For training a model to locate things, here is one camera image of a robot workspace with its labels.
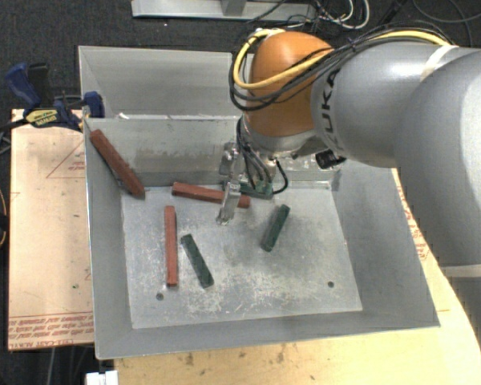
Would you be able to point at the grey metal bin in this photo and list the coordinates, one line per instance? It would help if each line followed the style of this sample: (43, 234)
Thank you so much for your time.
(264, 295)

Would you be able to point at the black cylinder on white bracket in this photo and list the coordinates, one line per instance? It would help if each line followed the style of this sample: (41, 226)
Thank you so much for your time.
(328, 159)

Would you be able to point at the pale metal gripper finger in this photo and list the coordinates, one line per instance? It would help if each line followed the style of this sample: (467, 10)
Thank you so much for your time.
(223, 211)
(235, 199)

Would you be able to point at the red-brown flat block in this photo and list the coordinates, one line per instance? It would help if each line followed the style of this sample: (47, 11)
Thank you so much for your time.
(196, 193)
(170, 247)
(116, 163)

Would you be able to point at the dark green flat block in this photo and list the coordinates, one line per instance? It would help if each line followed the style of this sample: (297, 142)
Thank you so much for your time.
(275, 228)
(197, 261)

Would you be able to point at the brown cardboard board, red print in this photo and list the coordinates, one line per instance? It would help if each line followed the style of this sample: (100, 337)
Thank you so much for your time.
(48, 235)

